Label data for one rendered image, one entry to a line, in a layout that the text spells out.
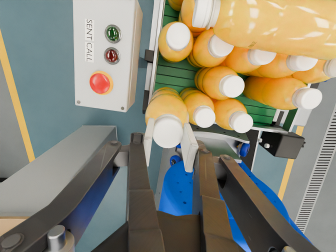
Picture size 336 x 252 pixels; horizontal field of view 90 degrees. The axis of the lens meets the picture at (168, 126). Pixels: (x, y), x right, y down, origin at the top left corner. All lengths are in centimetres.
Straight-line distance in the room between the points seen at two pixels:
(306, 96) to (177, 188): 31
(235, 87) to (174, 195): 25
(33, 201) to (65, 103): 98
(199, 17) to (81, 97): 25
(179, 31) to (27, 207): 78
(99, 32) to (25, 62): 147
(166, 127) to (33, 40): 160
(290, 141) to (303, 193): 184
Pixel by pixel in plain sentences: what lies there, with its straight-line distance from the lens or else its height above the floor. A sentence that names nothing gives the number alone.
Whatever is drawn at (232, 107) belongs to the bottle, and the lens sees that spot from 38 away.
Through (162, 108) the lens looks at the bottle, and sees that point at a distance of 24.
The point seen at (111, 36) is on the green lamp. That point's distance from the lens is 33.
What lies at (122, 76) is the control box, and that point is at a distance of 33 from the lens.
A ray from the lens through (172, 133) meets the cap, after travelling 21.
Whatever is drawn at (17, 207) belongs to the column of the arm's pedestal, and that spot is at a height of 93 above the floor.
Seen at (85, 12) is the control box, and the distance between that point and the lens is 36.
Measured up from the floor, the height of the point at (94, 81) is 111.
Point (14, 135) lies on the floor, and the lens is 204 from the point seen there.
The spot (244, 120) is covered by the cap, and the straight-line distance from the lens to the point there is 36.
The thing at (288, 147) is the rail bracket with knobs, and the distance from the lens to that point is 59.
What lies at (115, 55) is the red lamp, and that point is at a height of 111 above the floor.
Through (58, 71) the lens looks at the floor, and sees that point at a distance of 166.
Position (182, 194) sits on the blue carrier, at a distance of 39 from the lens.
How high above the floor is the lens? 142
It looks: 71 degrees down
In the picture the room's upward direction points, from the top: 177 degrees clockwise
